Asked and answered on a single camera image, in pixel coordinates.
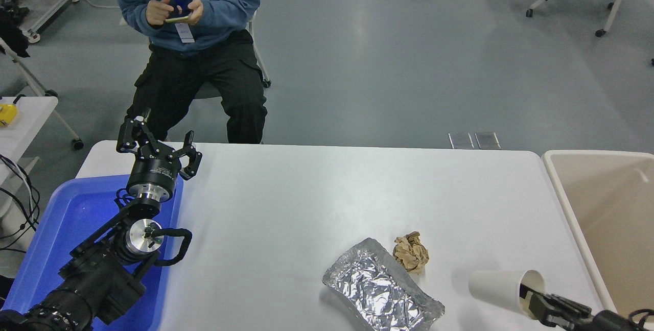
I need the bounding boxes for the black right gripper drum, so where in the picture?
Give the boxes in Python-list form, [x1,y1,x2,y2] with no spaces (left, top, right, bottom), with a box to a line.
[588,310,643,331]

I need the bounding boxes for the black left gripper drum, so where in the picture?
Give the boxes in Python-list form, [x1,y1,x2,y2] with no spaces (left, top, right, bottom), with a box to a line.
[126,147,182,195]

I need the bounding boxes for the person's right hand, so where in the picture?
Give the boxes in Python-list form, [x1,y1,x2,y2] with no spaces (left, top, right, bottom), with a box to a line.
[146,0,174,28]

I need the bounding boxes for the aluminium profile frame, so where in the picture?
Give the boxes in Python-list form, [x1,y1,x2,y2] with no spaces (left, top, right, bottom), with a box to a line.
[20,0,80,44]

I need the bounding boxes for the white paper cup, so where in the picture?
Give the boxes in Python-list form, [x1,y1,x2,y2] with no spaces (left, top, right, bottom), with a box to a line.
[469,269,546,316]

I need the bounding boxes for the blue plastic tray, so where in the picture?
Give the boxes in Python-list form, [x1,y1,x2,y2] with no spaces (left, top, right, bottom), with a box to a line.
[2,174,184,331]

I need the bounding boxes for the crumpled tan paper ball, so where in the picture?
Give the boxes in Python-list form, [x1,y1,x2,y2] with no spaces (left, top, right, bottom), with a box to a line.
[392,231,430,274]

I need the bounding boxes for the yellow tape measure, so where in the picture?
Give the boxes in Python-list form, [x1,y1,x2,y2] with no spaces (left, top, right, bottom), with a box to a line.
[0,102,18,127]

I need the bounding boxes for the blue lanyard with badge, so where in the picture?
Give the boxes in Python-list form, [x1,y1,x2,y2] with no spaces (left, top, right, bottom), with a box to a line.
[151,0,195,44]

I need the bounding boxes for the small white side table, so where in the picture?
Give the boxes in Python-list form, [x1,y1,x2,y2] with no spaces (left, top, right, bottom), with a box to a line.
[0,39,85,178]

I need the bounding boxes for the black cables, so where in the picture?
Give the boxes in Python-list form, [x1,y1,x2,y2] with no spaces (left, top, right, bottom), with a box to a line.
[0,155,41,255]

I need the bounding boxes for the large pale plastic bin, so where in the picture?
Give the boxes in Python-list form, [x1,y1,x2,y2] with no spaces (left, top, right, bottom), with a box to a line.
[542,150,654,331]

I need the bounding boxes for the crinkled foil tray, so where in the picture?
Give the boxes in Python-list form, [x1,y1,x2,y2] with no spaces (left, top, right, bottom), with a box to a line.
[322,238,446,331]

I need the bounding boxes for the black cloth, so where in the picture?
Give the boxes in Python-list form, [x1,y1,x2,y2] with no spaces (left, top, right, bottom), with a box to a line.
[0,14,30,58]

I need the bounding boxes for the person's left hand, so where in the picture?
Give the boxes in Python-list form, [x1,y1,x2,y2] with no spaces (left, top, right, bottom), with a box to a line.
[176,0,204,26]

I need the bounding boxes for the metal floor plate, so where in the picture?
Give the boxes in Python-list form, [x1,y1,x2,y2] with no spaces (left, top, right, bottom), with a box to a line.
[449,132,475,149]

